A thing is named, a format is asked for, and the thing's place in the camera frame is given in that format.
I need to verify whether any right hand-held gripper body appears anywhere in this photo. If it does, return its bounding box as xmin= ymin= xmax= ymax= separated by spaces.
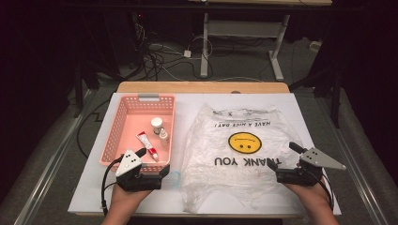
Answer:
xmin=276 ymin=147 xmax=347 ymax=188

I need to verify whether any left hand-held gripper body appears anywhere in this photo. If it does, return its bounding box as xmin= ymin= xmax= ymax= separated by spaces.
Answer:
xmin=115 ymin=149 xmax=162 ymax=192

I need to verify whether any red and white tube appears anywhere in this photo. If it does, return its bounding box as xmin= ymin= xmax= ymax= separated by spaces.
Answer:
xmin=135 ymin=130 xmax=160 ymax=162

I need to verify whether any small clear spray bottle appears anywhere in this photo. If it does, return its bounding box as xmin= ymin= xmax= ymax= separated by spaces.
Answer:
xmin=159 ymin=127 xmax=170 ymax=147

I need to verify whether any pink plastic basket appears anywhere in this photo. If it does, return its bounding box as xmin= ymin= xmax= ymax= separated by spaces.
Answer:
xmin=99 ymin=93 xmax=176 ymax=174

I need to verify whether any white capped jar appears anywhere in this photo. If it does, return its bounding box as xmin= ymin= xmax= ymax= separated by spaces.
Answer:
xmin=150 ymin=116 xmax=164 ymax=136

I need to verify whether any clear smiley plastic bag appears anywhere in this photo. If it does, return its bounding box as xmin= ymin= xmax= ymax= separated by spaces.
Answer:
xmin=180 ymin=102 xmax=304 ymax=216

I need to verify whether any person's right hand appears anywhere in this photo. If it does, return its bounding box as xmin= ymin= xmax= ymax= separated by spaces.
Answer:
xmin=283 ymin=178 xmax=331 ymax=212

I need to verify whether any person's left hand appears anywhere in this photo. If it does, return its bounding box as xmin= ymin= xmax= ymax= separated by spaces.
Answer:
xmin=110 ymin=183 xmax=154 ymax=214

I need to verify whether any black metal stand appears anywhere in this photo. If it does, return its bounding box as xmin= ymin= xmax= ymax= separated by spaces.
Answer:
xmin=72 ymin=59 xmax=101 ymax=119
xmin=288 ymin=67 xmax=343 ymax=129

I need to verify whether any white table board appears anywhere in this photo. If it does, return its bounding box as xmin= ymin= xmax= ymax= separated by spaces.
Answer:
xmin=68 ymin=92 xmax=342 ymax=217

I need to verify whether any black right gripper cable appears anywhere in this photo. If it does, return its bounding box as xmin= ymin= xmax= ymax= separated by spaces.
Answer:
xmin=318 ymin=170 xmax=335 ymax=211

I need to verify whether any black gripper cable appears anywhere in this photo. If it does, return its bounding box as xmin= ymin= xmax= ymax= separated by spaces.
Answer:
xmin=100 ymin=156 xmax=125 ymax=218
xmin=318 ymin=170 xmax=335 ymax=211

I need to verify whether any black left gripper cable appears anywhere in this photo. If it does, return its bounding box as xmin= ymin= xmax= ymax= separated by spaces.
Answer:
xmin=100 ymin=156 xmax=125 ymax=218

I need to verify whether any metal floor rail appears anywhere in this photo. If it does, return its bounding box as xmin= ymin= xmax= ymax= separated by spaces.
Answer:
xmin=314 ymin=93 xmax=390 ymax=225
xmin=13 ymin=89 xmax=96 ymax=225

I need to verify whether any black floor cable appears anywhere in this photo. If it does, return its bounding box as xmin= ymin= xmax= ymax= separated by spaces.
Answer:
xmin=76 ymin=97 xmax=111 ymax=159

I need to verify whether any tangle of floor cables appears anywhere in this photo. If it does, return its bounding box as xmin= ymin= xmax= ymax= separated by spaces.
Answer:
xmin=134 ymin=24 xmax=215 ymax=83

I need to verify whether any white metal desk frame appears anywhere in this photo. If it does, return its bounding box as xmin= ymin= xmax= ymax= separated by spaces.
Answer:
xmin=200 ymin=12 xmax=291 ymax=82

